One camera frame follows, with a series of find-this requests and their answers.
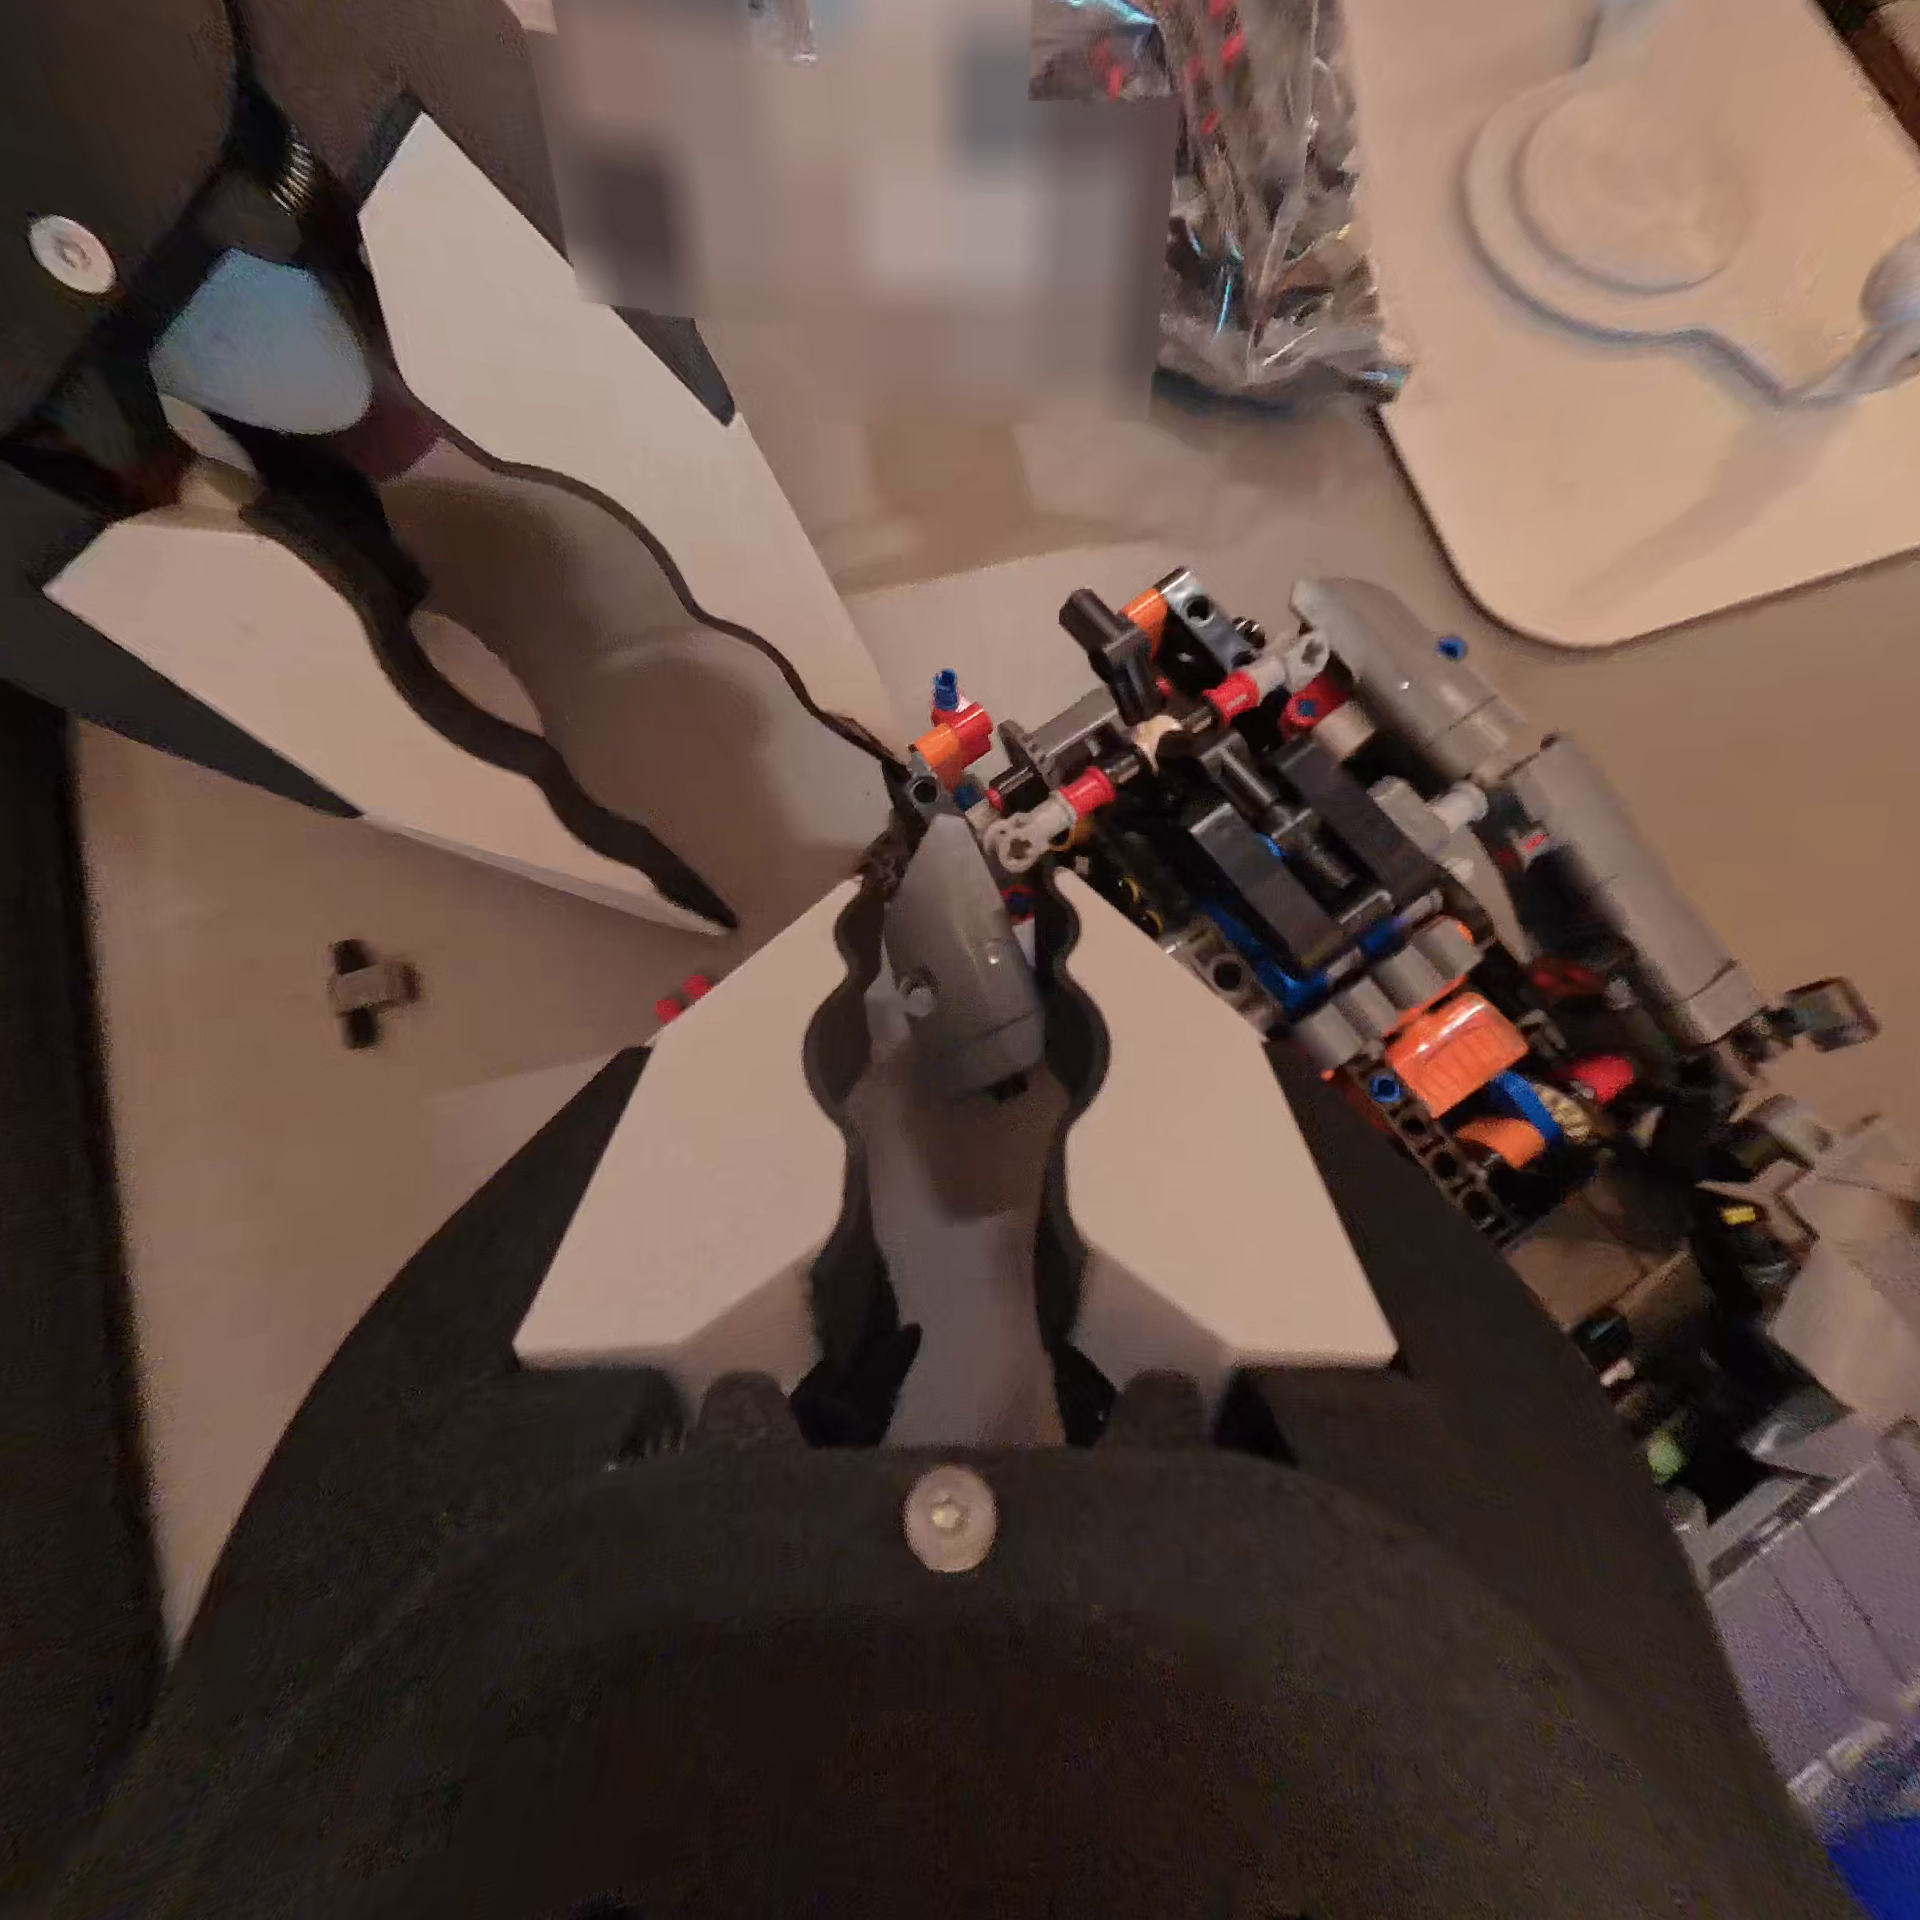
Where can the partly built lego car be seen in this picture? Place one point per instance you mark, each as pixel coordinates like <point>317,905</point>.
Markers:
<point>1351,841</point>

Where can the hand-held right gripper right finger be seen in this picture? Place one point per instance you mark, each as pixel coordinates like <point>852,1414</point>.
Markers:
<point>1217,1198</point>

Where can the clear plastic bag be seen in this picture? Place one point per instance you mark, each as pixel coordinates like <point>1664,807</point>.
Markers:
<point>1276,226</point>

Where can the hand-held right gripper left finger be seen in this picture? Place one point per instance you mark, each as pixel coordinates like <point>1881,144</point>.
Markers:
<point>708,1198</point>

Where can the black lego brick red pins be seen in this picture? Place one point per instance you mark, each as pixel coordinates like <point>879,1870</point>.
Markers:
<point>683,998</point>

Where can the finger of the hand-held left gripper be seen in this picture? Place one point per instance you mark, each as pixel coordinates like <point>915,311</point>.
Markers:
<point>302,675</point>
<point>633,436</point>

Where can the grey lego brick black pin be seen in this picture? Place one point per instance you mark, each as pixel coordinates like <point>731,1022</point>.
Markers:
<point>366,990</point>

